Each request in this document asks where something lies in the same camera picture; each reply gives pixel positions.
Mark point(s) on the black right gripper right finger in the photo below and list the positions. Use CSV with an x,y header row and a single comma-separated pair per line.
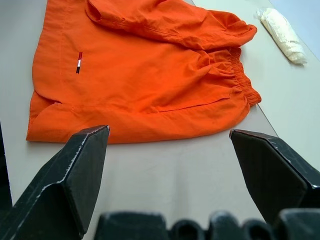
x,y
270,175

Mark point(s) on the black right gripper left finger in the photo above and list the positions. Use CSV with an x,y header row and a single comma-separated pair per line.
x,y
57,185

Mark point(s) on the white filled plastic bag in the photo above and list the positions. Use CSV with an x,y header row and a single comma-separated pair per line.
x,y
281,35

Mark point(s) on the orange fabric garment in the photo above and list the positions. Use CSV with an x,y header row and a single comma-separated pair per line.
x,y
140,75

